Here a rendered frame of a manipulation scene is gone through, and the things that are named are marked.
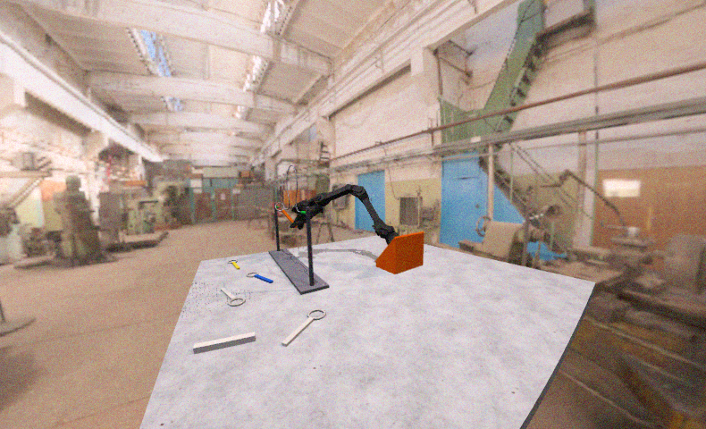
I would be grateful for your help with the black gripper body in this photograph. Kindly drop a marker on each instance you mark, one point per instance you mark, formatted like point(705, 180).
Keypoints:
point(304, 216)

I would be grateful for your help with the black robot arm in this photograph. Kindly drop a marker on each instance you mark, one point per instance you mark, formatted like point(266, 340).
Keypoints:
point(317, 202)

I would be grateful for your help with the white-handled metal ring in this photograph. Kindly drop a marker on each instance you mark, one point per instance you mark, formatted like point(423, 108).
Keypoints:
point(232, 297)
point(302, 327)

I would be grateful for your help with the white rectangular bar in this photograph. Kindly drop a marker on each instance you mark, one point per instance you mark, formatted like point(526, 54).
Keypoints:
point(223, 343)

